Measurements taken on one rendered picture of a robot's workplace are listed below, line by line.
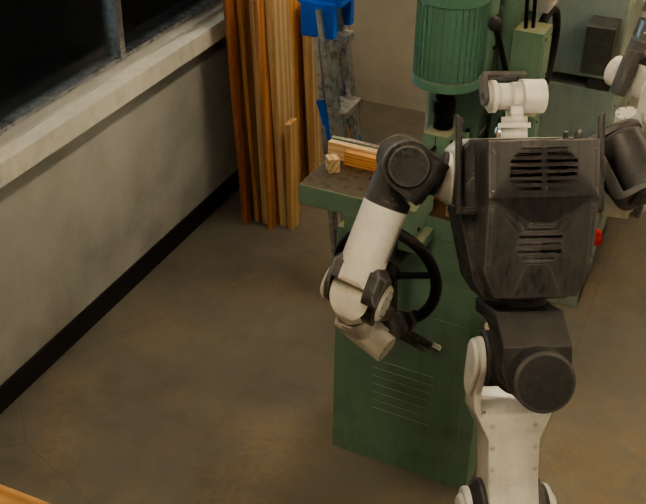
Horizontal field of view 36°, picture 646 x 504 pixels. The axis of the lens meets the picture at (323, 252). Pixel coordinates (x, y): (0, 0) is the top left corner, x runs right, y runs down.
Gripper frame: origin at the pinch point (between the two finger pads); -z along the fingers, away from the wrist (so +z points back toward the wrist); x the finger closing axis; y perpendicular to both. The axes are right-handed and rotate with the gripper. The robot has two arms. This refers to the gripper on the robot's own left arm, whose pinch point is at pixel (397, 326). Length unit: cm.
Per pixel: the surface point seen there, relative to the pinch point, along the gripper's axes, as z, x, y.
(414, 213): -2.2, 15.6, 23.2
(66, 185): -40, -96, 93
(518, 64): -27, 52, 49
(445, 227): -14.2, 18.3, 18.4
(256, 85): -120, -49, 120
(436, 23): 4, 42, 60
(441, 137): -15, 27, 40
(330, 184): -16.2, -5.3, 43.5
